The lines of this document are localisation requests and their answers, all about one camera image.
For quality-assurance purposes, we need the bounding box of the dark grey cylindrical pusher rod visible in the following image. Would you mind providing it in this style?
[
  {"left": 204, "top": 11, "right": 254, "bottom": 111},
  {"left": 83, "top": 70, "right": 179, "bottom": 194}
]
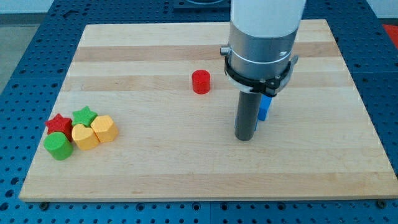
[{"left": 234, "top": 91, "right": 262, "bottom": 141}]

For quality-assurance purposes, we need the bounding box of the red cylinder block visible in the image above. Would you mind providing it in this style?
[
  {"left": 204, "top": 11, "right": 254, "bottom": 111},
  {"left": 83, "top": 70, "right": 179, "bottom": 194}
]
[{"left": 192, "top": 70, "right": 211, "bottom": 95}]

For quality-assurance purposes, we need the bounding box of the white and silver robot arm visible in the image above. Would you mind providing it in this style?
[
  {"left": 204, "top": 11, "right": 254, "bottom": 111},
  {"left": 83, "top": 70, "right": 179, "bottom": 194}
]
[{"left": 220, "top": 0, "right": 306, "bottom": 141}]

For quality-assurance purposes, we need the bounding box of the wooden board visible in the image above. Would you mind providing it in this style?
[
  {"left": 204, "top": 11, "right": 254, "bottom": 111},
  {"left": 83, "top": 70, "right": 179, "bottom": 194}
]
[{"left": 19, "top": 19, "right": 397, "bottom": 202}]

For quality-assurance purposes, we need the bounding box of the blue block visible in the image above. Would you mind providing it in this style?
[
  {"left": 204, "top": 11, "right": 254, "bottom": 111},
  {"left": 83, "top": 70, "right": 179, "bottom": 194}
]
[{"left": 254, "top": 95, "right": 272, "bottom": 131}]

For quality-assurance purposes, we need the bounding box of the yellow hexagon block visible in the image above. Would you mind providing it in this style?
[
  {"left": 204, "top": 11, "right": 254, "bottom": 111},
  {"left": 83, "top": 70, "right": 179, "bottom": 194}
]
[{"left": 90, "top": 115, "right": 119, "bottom": 142}]

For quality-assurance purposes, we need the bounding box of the green star block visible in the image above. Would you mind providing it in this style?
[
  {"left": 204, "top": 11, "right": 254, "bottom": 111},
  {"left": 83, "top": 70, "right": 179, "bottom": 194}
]
[{"left": 72, "top": 106, "right": 98, "bottom": 127}]

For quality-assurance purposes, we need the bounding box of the yellow heart block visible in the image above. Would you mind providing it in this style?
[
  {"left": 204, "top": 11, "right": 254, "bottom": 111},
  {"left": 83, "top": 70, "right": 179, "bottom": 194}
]
[{"left": 72, "top": 124, "right": 100, "bottom": 151}]

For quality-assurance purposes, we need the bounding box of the red star block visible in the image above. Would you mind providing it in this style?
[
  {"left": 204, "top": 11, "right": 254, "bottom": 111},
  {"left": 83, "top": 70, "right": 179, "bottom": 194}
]
[{"left": 45, "top": 113, "right": 73, "bottom": 142}]

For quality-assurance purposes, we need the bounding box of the green cylinder block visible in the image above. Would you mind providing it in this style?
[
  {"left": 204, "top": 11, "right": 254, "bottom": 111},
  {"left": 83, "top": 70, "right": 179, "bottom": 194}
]
[{"left": 44, "top": 132, "right": 73, "bottom": 161}]

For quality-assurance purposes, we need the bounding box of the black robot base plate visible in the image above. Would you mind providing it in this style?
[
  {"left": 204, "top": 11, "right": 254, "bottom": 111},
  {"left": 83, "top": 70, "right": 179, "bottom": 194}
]
[{"left": 172, "top": 0, "right": 231, "bottom": 11}]

